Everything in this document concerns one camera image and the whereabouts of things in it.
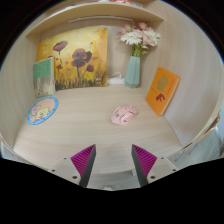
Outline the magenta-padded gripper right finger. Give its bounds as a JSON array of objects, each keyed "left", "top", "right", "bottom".
[{"left": 131, "top": 143, "right": 179, "bottom": 188}]

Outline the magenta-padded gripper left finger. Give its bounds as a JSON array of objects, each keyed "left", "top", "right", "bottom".
[{"left": 49, "top": 143, "right": 97, "bottom": 188}]

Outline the pink computer mouse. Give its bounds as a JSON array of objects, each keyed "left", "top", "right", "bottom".
[{"left": 110, "top": 104, "right": 140, "bottom": 126}]

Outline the round blue-rimmed cartoon mouse pad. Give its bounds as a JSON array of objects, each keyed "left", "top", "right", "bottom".
[{"left": 26, "top": 96, "right": 60, "bottom": 126}]

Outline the orange covered book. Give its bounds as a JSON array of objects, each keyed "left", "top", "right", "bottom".
[{"left": 145, "top": 66, "right": 181, "bottom": 117}]

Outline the white power strip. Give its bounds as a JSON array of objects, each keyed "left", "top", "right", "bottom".
[{"left": 107, "top": 77, "right": 126, "bottom": 85}]

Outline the teal faceted vase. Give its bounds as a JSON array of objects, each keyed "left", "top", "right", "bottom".
[{"left": 124, "top": 55, "right": 141, "bottom": 89}]

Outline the green covered book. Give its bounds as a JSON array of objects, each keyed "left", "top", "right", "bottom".
[{"left": 32, "top": 57, "right": 57, "bottom": 98}]

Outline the yellow poppy flower painting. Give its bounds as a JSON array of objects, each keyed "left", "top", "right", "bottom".
[{"left": 35, "top": 26, "right": 109, "bottom": 92}]

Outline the pink and white flower bouquet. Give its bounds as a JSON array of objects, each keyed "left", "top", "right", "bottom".
[{"left": 117, "top": 22, "right": 162, "bottom": 58}]

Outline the white light bar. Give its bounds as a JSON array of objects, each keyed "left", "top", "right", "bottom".
[{"left": 68, "top": 15, "right": 134, "bottom": 24}]

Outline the light wooden shelf board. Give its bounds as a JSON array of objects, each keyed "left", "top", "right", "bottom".
[{"left": 24, "top": 1, "right": 165, "bottom": 38}]

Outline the white power cable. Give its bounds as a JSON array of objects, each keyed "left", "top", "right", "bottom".
[{"left": 108, "top": 70, "right": 126, "bottom": 80}]

